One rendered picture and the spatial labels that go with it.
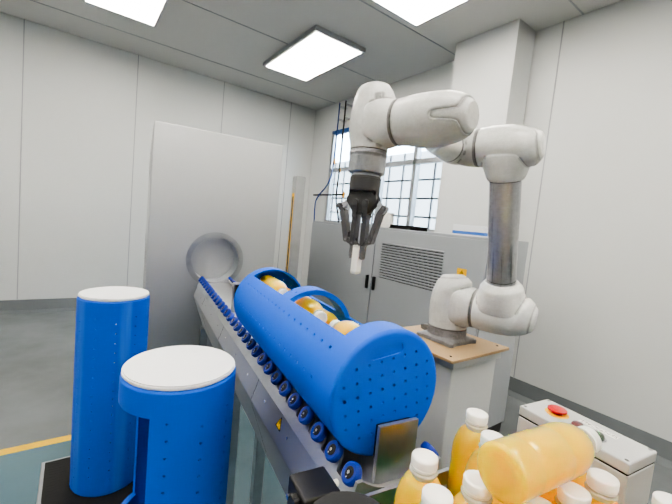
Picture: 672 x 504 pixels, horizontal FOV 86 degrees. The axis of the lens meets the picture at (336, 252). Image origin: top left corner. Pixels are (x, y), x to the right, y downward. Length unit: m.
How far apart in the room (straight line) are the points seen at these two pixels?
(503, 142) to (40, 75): 5.35
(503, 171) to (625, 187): 2.36
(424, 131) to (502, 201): 0.61
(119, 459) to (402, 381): 1.53
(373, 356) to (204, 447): 0.50
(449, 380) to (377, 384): 0.68
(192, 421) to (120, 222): 4.86
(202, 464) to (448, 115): 0.98
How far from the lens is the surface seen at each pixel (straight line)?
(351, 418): 0.82
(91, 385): 1.94
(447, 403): 1.50
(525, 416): 0.92
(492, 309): 1.45
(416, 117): 0.80
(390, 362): 0.82
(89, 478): 2.14
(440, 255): 2.73
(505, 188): 1.33
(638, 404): 3.68
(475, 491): 0.61
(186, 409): 0.99
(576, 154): 3.77
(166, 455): 1.04
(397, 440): 0.85
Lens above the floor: 1.45
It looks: 5 degrees down
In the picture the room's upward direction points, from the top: 6 degrees clockwise
